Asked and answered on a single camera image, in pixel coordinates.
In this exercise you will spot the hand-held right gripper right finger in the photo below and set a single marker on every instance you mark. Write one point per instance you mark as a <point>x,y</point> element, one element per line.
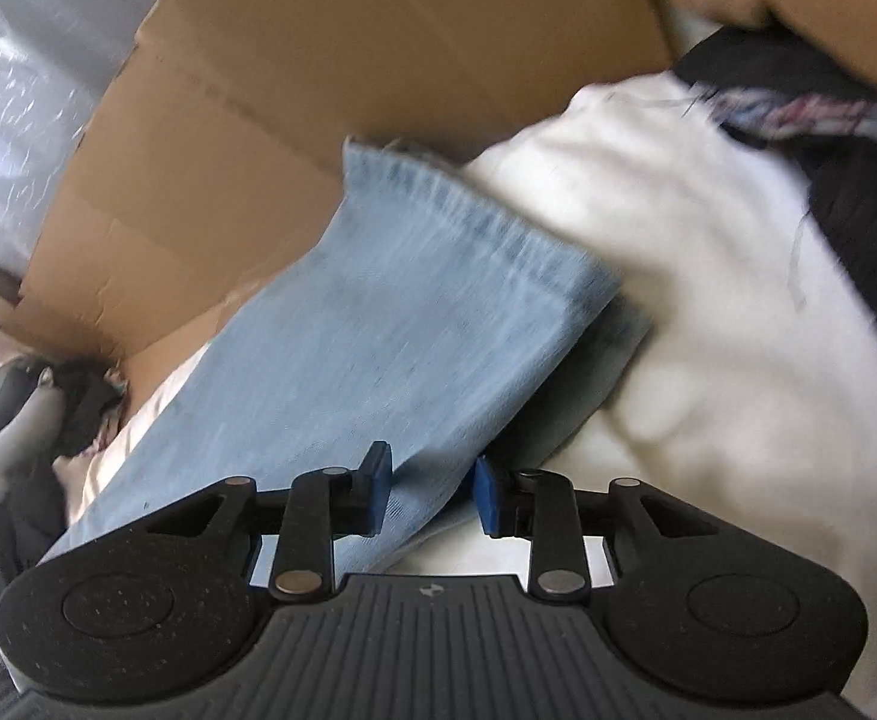
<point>487,499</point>

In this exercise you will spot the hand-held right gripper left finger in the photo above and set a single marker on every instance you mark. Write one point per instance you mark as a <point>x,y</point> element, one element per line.
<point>378,487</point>

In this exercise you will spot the blue jeans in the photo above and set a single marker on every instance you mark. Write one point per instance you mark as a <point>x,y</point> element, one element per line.
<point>393,315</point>

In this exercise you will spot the black clothes pile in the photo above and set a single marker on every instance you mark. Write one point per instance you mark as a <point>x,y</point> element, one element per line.
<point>78,405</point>

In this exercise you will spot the bear print cream bedsheet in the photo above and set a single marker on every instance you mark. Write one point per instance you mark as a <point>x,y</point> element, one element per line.
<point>746,352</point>

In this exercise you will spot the grey neck pillow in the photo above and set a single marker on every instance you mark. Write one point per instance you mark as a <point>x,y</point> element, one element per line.
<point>11,427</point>

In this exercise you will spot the large creased cardboard sheet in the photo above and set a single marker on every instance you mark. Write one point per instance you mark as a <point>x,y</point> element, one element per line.
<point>333,52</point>

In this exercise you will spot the grey bubble wrap panel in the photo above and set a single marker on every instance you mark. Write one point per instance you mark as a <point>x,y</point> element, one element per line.
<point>33,90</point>

